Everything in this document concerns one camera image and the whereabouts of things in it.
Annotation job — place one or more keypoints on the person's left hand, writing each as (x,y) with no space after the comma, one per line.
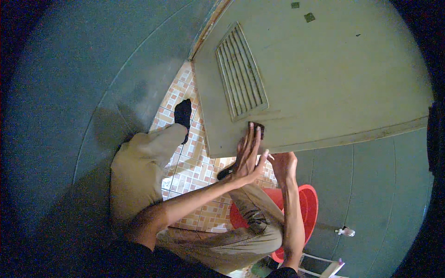
(247,166)

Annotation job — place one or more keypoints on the person's right hand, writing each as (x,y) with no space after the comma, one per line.
(285,166)

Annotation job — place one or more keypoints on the dark scrub pad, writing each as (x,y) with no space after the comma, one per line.
(260,129)

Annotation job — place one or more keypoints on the grey-green door with vent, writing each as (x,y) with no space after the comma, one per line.
(320,87)

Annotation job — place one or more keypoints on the red plastic bucket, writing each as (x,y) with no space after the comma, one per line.
(307,205)

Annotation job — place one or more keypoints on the person's legs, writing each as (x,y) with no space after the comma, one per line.
(139,173)

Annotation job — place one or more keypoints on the white stool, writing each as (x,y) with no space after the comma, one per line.
(330,269)

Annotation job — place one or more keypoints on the green square sticker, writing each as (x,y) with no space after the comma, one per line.
(309,17)
(295,5)

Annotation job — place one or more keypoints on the white wall tap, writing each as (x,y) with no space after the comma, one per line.
(346,231)

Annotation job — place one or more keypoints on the wooden door frame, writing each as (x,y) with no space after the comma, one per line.
(208,29)

